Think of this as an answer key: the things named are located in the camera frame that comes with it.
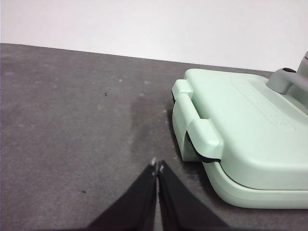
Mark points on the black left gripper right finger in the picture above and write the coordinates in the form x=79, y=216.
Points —
x=185, y=209

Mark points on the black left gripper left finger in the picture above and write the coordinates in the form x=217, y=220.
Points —
x=134, y=207

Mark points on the mint green breakfast machine base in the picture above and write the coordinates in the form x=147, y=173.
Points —
x=252, y=197

